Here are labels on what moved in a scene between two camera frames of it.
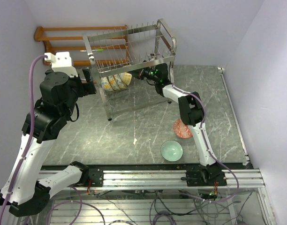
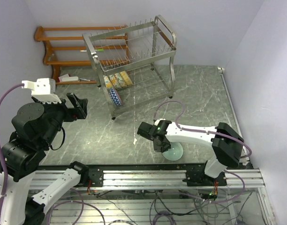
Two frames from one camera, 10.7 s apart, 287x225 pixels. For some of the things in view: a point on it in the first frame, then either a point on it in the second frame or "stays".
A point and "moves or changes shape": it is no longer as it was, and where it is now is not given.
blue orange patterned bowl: (106, 84) moves or changes shape
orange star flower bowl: (113, 82) stays
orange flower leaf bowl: (125, 77) to (120, 80)
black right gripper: (138, 73) to (158, 148)
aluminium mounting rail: (244, 178) stays
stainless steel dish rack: (133, 64) stays
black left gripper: (85, 88) to (72, 113)
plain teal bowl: (171, 150) stays
